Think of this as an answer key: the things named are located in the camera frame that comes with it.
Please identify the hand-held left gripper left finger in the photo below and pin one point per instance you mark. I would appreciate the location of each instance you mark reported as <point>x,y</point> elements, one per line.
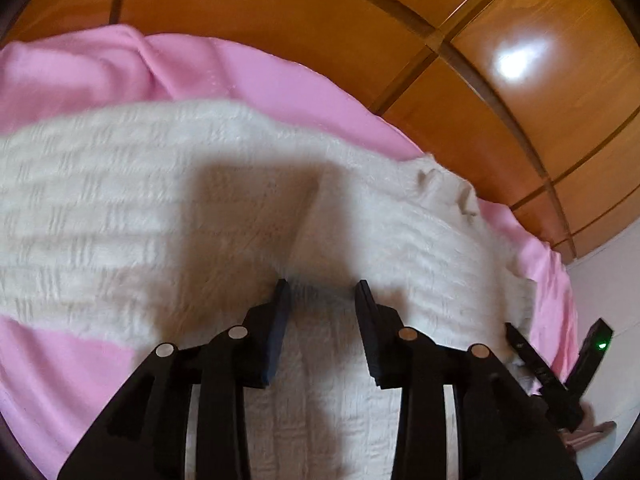
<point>275,340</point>

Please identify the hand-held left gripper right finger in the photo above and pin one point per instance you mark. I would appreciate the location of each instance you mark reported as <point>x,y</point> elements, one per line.
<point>372,345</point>

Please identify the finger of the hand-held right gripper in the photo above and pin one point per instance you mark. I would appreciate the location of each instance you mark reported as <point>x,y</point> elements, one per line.
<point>530,360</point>

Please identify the white knitted sweater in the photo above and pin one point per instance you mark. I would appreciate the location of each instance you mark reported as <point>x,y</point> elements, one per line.
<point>150,210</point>

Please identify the wooden wardrobe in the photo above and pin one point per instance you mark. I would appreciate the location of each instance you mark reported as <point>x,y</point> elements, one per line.
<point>300,10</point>

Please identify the pink bed sheet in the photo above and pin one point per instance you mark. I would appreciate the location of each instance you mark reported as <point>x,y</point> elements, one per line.
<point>75,75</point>

